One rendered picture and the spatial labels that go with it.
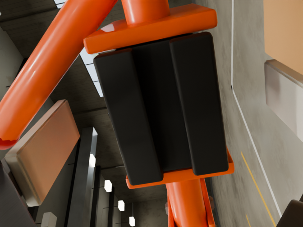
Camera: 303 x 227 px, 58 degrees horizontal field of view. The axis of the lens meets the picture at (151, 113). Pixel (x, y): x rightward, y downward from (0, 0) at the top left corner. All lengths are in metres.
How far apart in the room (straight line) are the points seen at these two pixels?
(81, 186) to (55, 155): 11.91
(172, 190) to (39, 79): 0.10
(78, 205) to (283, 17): 11.51
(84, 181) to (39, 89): 11.98
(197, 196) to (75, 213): 11.46
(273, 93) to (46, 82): 0.13
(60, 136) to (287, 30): 0.25
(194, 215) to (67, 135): 0.09
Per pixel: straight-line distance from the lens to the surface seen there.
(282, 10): 0.34
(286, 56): 0.34
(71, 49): 0.16
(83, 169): 12.50
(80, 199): 11.80
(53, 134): 0.17
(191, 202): 0.18
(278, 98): 0.17
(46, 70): 0.17
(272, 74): 0.17
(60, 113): 0.18
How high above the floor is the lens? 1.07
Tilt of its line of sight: 7 degrees up
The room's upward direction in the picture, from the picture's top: 100 degrees counter-clockwise
